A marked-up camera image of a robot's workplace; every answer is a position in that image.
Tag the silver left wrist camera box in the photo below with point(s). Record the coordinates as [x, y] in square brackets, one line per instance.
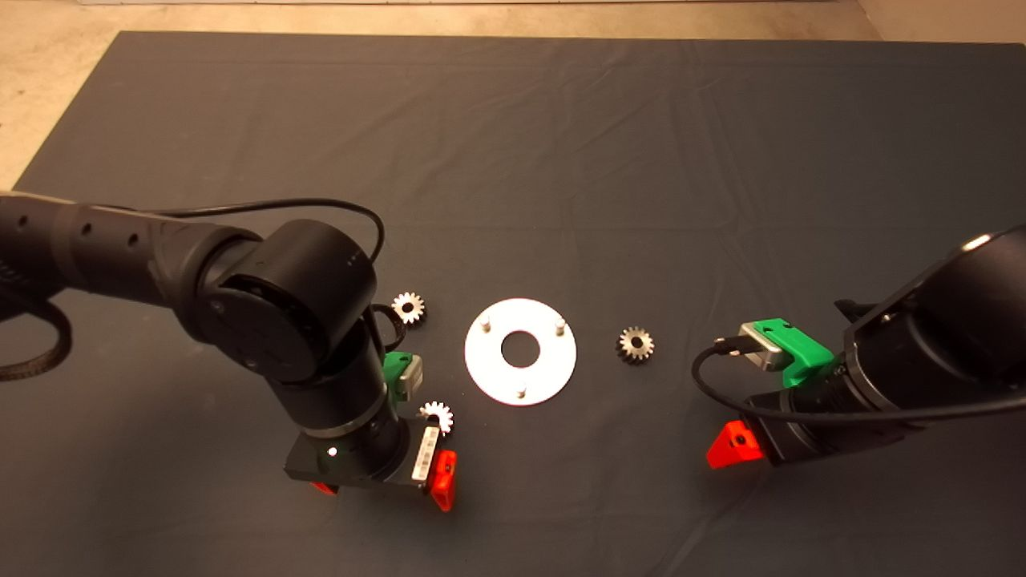
[412, 378]

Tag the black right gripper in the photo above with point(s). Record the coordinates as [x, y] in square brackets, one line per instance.
[801, 433]

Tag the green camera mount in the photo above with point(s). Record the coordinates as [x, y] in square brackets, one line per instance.
[801, 349]
[393, 370]

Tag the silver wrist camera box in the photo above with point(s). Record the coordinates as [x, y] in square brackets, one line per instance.
[761, 344]
[412, 378]

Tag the green right camera mount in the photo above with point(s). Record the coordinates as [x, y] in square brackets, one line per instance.
[801, 349]

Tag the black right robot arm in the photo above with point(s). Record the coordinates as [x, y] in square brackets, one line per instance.
[946, 320]

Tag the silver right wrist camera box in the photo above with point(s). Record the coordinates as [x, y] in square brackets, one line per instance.
[761, 344]

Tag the small steel planetary gear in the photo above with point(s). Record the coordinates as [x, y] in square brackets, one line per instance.
[441, 413]
[629, 340]
[403, 303]

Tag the white round peg plate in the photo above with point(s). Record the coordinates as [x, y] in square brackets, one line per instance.
[489, 361]

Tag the green left camera mount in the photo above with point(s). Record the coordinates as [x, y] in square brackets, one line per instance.
[393, 370]

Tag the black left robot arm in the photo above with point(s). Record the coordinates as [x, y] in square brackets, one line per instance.
[120, 240]

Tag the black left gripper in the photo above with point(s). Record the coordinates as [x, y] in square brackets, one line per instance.
[377, 461]

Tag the dark grey table cloth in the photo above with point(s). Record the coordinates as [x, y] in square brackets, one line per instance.
[561, 160]

